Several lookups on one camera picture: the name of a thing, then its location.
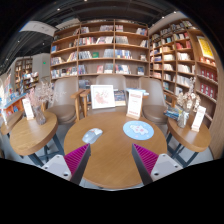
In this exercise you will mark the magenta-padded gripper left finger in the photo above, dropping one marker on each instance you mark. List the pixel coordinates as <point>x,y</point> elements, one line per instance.
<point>75,160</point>

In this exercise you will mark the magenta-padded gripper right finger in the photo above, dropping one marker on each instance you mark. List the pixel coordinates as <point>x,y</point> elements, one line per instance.
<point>148,160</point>

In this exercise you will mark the grey computer mouse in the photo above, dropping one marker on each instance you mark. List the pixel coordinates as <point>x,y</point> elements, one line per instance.
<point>91,136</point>

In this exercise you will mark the round light blue mouse pad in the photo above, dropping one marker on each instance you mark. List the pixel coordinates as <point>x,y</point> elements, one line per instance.
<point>138,130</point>

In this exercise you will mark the round wooden side table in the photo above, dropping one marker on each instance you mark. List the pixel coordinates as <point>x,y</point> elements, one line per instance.
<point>188,136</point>
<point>30,136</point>

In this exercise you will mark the stack of books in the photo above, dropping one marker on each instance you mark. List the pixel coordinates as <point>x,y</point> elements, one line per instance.
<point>172,113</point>

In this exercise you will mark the vase with pale dried flowers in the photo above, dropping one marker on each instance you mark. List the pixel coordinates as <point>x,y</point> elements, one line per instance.
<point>183,118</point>

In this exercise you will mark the glass vase with pink flowers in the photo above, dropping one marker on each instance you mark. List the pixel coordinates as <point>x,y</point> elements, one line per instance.
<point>40,116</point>

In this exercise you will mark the white and red sign stand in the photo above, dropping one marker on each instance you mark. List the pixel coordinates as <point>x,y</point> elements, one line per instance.
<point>134,104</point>

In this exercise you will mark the small white sign card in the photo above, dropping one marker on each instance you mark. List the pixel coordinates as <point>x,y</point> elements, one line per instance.
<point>28,108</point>
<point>198,118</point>

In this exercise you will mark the white framed floral picture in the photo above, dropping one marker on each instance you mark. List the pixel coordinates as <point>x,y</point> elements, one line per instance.
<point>102,97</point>

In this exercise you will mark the dark-covered book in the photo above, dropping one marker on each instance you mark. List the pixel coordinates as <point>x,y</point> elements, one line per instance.
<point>119,97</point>

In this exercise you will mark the light blue book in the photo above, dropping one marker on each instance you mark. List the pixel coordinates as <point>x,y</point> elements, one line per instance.
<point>136,90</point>

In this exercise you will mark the colourful book display stand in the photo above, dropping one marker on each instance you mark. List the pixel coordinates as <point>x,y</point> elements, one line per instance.
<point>11,103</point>

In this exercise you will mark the small distant wooden bookshelf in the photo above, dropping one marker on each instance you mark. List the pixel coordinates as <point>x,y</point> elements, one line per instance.
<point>25,75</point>

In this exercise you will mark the tall wooden bookshelf with poster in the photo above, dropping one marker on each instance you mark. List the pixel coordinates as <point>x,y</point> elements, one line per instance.
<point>181,60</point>

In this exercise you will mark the wide wooden bookshelf with books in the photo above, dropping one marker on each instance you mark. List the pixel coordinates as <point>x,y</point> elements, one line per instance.
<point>100,46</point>

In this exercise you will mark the white hanging ceiling sign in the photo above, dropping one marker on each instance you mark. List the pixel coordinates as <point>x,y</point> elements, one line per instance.
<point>38,28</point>

